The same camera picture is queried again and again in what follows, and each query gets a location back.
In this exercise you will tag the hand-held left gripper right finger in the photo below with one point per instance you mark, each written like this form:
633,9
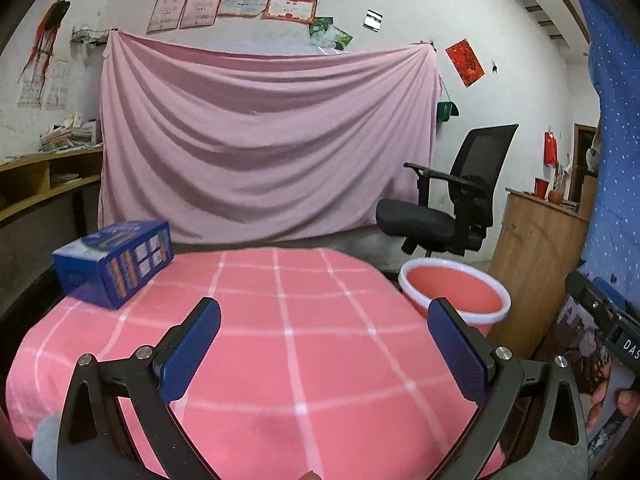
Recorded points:
457,355

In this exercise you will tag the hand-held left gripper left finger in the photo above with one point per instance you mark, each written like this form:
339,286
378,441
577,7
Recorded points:
192,355

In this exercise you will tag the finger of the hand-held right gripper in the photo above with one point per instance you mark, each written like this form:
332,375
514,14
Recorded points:
587,292

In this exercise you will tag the orange bucket with white rim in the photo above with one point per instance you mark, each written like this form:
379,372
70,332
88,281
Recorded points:
450,290

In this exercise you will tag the person's right hand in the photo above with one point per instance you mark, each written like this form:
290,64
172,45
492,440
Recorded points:
629,404

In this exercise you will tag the person's left hand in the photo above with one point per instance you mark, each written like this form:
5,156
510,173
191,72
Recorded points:
310,476

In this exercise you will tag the wooden cabinet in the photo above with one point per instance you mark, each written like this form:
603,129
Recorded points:
530,260

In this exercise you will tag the pink checked blanket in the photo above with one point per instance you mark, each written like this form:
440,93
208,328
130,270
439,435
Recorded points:
300,335

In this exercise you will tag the red cup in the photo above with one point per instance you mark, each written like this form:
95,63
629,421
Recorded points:
541,187

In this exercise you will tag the blue cardboard box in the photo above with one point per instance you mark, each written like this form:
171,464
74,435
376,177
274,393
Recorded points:
115,270

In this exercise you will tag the black office chair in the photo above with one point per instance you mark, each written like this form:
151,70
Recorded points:
420,222

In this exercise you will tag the red hanging ornament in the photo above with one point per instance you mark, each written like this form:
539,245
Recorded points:
551,149

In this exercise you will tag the blue dotted curtain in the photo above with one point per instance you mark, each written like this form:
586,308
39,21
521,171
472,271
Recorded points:
620,135

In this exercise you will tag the grey fleece cloth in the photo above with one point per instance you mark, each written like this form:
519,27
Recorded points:
47,442

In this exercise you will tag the green hanging bag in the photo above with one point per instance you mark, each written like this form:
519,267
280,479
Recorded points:
446,111

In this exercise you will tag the pink hanging sheet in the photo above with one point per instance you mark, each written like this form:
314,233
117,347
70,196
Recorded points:
270,135

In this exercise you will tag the wooden shelf desk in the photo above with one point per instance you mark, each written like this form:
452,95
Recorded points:
30,165

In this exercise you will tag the stack of books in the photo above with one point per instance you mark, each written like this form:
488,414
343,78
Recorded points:
67,137

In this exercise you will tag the red paper poster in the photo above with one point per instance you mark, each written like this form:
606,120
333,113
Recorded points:
465,62

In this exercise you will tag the green landscape photo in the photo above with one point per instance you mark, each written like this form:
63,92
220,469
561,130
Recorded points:
319,26
340,37

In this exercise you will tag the small black white card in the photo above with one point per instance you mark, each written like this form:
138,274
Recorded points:
373,19

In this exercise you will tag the red tassel decoration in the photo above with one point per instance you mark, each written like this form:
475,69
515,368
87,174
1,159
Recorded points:
47,30

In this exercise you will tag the wooden door frame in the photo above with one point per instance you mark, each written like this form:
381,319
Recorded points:
577,160

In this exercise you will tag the paper wall calendar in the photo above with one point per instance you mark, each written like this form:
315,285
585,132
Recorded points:
40,85

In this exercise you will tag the wall shelf with papers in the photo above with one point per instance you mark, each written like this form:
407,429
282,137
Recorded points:
90,37

